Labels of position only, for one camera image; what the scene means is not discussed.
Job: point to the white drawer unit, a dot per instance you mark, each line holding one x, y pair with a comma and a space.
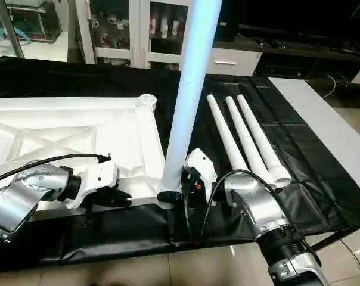
236, 61

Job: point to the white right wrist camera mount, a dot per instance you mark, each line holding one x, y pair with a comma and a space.
201, 164

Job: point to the black metal table leg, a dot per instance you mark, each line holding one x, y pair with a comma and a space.
332, 239

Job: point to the white plastic table leg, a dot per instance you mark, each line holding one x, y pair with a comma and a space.
266, 146
248, 140
192, 89
227, 134

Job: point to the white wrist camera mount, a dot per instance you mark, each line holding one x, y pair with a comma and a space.
201, 164
96, 177

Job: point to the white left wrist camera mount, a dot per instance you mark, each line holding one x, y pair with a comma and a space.
96, 177

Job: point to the teal small stool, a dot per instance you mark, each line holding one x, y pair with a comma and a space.
10, 36

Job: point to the white glass door cabinet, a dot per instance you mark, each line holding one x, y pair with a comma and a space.
126, 30

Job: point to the white plastic table top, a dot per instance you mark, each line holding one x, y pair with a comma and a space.
67, 131

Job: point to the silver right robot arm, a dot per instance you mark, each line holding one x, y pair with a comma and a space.
263, 211

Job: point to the white side board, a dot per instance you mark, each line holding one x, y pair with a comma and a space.
323, 125

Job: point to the black plastic mat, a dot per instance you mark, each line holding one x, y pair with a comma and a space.
126, 232

